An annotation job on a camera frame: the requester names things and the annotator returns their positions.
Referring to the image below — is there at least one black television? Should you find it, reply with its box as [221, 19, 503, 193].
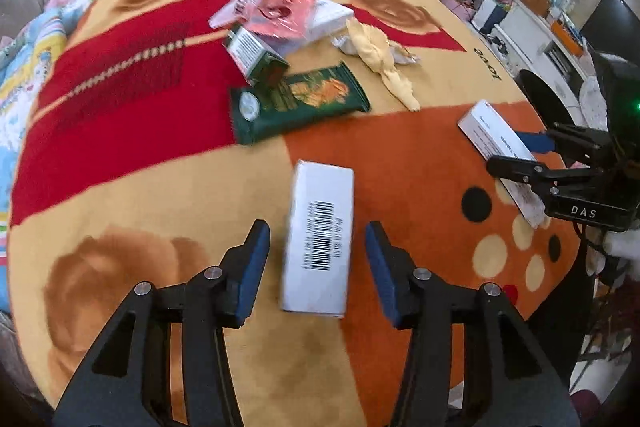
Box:
[580, 0, 640, 58]

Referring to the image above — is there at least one black cable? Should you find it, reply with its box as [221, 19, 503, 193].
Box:
[575, 222, 631, 288]

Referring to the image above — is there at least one white television cabinet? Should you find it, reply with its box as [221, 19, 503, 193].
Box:
[495, 0, 601, 108]

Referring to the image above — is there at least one round black bin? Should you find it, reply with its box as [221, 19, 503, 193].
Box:
[516, 68, 601, 338]

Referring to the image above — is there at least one small green box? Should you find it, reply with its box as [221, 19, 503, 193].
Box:
[222, 24, 291, 88]

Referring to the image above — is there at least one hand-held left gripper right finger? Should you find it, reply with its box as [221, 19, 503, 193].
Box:
[364, 221, 573, 427]

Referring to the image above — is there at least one white barcode box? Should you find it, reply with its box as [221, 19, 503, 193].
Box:
[279, 159, 356, 319]

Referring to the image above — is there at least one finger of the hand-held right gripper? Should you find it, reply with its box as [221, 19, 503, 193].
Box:
[486, 154, 566, 202]
[516, 123, 608, 160]

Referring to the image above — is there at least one white dotted cloth bag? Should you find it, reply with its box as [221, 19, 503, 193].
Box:
[580, 77, 608, 128]

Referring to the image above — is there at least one colourful children's blanket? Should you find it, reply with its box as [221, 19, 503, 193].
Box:
[0, 0, 71, 298]

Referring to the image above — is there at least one dark blue bag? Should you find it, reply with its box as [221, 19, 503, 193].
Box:
[472, 0, 511, 35]

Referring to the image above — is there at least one rose printed blanket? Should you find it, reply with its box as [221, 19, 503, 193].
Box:
[7, 0, 583, 413]

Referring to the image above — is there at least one orange box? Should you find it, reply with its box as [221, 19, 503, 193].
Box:
[550, 19, 586, 55]

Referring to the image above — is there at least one pink plastic packet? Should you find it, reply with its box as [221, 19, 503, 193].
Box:
[280, 0, 355, 58]

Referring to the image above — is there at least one red cloth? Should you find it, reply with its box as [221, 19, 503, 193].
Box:
[570, 387, 606, 427]

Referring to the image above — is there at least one green snack packet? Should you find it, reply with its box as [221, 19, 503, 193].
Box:
[229, 62, 372, 146]

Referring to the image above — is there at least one pink plastic bag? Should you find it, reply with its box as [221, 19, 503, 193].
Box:
[245, 0, 321, 42]

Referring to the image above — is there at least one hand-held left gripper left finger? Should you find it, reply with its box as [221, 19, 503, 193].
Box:
[52, 219, 272, 427]

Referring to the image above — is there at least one white striped plastic packet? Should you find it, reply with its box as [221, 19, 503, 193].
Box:
[208, 0, 268, 30]

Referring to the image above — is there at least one yellow cloth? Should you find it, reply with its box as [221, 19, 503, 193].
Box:
[346, 18, 422, 112]

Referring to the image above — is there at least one white text-printed box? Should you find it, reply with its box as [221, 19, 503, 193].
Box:
[457, 99, 551, 229]

